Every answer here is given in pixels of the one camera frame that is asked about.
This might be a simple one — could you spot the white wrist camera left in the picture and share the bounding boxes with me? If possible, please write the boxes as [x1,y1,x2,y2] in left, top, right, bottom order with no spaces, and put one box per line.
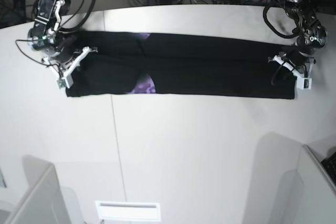
[296,77,312,90]

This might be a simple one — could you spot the white slotted tray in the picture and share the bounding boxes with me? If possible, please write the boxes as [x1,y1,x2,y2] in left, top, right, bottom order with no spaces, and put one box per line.
[95,201,161,222]

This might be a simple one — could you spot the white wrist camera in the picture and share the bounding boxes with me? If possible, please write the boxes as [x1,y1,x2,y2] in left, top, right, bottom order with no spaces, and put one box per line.
[57,76,73,89]
[296,77,312,90]

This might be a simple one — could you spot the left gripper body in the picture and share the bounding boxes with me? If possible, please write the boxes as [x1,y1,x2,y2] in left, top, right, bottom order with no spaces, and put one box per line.
[268,49,315,80]

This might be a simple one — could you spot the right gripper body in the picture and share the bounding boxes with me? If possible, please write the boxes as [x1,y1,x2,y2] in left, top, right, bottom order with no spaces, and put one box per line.
[41,40,83,77]

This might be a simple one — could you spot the black T-shirt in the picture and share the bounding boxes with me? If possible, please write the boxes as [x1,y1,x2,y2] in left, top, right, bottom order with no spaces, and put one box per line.
[66,31,296,100]

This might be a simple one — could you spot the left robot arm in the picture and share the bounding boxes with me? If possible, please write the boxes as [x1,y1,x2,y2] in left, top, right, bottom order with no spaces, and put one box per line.
[263,0,327,86]

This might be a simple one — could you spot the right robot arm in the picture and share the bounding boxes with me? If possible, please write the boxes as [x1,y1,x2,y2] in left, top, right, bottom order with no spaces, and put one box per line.
[15,0,96,78]

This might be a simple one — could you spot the white cabinet left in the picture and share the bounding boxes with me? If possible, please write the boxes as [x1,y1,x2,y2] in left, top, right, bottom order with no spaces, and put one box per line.
[1,155,85,223]

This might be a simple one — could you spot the black keyboard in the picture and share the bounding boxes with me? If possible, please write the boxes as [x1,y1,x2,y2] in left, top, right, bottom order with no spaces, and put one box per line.
[321,153,336,184]

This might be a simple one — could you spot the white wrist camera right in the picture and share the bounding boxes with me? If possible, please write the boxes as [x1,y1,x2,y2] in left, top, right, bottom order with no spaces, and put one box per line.
[57,76,73,89]

